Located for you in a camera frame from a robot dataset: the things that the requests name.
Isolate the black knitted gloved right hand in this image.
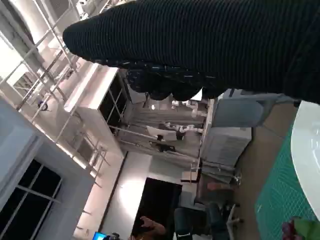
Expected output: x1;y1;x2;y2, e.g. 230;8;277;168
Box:
62;0;320;106

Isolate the red toy grape bunch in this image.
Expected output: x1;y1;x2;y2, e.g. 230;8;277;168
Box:
281;216;320;240

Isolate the white plate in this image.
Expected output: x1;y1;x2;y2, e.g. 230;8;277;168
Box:
290;99;320;222

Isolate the white mesh cabinet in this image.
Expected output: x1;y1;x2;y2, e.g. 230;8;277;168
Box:
199;124;253;171

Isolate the black screen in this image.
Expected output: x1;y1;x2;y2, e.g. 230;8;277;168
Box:
135;176;184;238

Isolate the green cutting mat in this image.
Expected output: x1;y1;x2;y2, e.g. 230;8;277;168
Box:
254;122;320;240

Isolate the black office chair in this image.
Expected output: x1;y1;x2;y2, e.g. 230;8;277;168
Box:
174;202;245;240

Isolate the person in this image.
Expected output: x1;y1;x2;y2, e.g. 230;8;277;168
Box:
131;216;168;240

